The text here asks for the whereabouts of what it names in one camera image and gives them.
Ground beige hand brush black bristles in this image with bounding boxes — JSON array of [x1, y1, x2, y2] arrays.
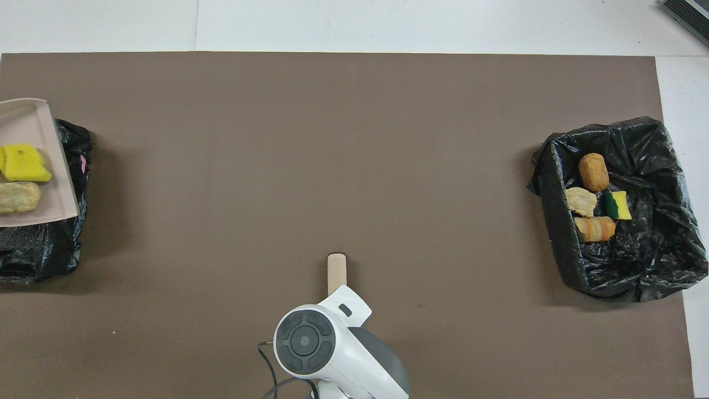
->
[[327, 253, 347, 297]]

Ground pale yellow foam chunk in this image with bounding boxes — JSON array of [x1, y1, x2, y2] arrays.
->
[[564, 187, 598, 218]]

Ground orange brown foam chunk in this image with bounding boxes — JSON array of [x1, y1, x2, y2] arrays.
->
[[578, 152, 610, 192]]

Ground pale greenish foam chunk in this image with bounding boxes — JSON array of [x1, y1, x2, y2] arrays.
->
[[574, 216, 617, 243]]

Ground green and yellow sponge piece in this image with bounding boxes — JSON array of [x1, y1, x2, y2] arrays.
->
[[603, 190, 632, 221]]

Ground yellow sponge piece dark dot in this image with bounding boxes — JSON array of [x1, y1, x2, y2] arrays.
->
[[3, 144, 53, 183]]

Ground beige plastic dustpan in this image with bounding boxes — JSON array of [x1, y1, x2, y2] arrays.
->
[[0, 98, 79, 228]]

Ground black bag lined bin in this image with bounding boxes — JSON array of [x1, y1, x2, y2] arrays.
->
[[527, 116, 709, 303], [0, 119, 93, 285]]

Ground brown table mat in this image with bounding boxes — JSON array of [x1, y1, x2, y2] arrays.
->
[[0, 52, 695, 399]]

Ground dark ribbed box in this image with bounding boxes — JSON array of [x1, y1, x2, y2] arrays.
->
[[659, 0, 709, 32]]

